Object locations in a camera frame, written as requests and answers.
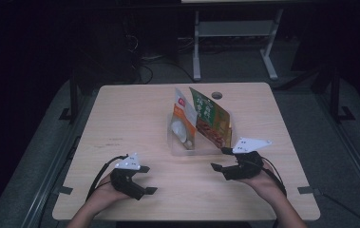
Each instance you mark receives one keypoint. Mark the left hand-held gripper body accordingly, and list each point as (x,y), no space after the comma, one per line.
(127,180)

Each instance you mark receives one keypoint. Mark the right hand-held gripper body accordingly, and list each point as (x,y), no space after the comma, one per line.
(245,166)

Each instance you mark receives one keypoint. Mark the clear plastic container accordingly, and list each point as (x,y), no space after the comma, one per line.
(206,148)

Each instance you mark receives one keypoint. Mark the green and red snack packet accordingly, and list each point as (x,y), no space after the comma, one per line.
(212,120)

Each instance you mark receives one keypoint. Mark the white and orange food packet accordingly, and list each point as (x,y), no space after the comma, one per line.
(184,123)

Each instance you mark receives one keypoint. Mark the person's left hand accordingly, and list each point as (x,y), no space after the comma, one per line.
(104,193)

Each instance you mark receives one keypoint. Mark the person's right hand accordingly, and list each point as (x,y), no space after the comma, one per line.
(266,182)

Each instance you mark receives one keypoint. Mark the grey tape strip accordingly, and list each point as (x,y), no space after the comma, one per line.
(309,190)
(63,190)

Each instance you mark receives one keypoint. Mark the black metal stand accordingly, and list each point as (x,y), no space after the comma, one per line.
(337,101)
(73,101)

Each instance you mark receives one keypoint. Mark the white metal stand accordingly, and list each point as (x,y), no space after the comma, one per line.
(234,28)

